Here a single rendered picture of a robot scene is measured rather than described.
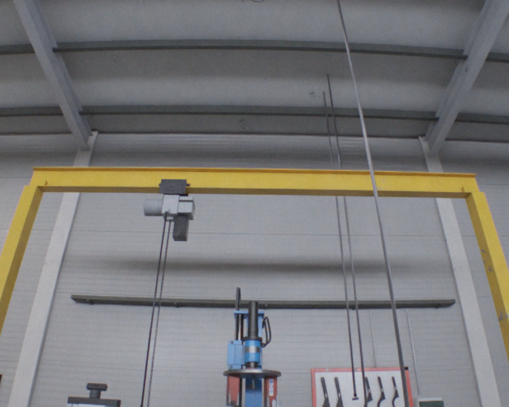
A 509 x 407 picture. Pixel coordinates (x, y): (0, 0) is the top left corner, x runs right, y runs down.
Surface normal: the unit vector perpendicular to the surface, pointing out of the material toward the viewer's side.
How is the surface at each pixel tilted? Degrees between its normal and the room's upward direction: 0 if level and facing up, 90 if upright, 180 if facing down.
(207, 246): 90
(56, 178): 90
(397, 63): 174
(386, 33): 174
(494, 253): 90
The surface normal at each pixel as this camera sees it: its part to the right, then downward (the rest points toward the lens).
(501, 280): 0.01, -0.50
